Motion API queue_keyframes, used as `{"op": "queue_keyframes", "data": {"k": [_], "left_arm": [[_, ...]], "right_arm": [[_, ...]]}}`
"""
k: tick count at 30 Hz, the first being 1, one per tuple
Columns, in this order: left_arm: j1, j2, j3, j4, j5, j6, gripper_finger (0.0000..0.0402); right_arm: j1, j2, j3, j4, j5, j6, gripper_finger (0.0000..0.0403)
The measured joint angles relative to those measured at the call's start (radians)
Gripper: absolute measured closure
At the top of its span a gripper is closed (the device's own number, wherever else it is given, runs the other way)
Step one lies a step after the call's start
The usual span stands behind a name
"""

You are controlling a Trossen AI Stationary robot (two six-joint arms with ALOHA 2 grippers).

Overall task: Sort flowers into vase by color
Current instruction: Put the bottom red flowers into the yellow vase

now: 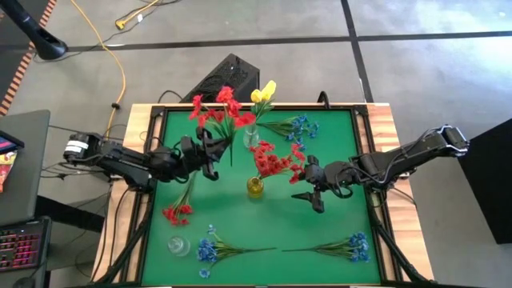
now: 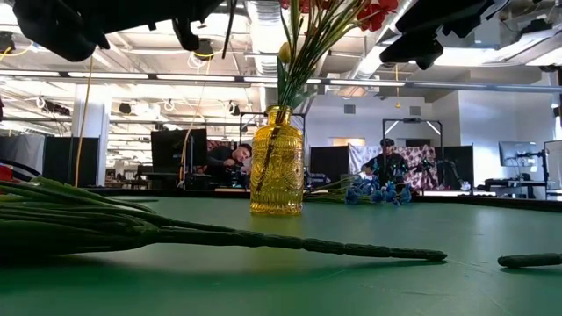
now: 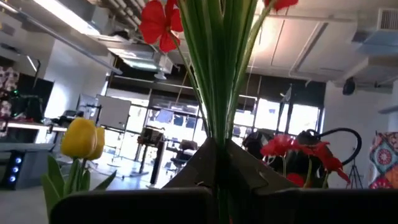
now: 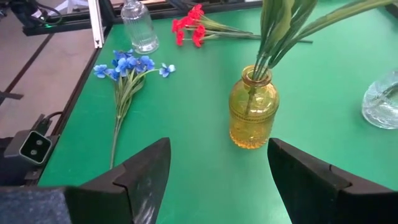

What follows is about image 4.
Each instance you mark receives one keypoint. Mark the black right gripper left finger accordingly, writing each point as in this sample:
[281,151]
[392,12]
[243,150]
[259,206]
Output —
[140,193]

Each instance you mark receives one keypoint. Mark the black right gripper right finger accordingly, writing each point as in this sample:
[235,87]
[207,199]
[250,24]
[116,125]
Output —
[311,193]

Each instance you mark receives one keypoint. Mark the amber glass vase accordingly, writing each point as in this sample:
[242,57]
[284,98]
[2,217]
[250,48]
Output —
[253,124]

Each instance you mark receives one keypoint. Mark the blue artificial flower bunch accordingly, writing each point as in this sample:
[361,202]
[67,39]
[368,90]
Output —
[124,63]

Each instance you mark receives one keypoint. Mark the clear textured glass vase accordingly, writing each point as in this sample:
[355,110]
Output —
[382,105]

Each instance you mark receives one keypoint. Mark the green table mat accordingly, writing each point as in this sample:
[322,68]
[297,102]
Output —
[202,124]

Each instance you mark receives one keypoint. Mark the clear ribbed glass bottle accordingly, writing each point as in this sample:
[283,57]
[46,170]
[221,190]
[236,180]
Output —
[140,31]

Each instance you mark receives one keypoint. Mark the grey table-level camera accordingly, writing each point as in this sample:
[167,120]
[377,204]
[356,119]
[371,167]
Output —
[32,151]

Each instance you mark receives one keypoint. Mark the white metal post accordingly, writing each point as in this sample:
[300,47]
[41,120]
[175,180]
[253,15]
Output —
[95,25]

